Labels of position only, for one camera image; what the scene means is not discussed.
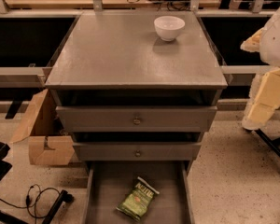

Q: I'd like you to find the black chair base right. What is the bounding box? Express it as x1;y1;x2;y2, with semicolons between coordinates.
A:
255;129;280;158

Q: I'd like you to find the top grey drawer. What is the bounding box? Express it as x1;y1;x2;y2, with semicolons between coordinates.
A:
56;106;217;133

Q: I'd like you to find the cardboard box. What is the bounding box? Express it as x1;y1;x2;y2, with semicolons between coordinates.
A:
10;89;74;166

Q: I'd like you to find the green jalapeno chip bag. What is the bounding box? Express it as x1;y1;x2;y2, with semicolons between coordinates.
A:
116;176;160;221

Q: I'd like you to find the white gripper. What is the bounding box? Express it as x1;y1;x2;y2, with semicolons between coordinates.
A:
240;8;280;130

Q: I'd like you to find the metal rail frame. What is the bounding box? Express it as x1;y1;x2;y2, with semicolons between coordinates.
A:
0;0;280;89

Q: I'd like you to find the bottom open grey drawer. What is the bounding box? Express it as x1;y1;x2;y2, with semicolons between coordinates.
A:
82;161;195;224

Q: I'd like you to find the white ceramic bowl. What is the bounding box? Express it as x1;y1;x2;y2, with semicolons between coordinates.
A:
154;16;185;41

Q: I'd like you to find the middle grey drawer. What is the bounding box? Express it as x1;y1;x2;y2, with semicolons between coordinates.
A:
73;142;201;161

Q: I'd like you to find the grey drawer cabinet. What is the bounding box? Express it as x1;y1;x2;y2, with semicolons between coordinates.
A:
44;10;229;107

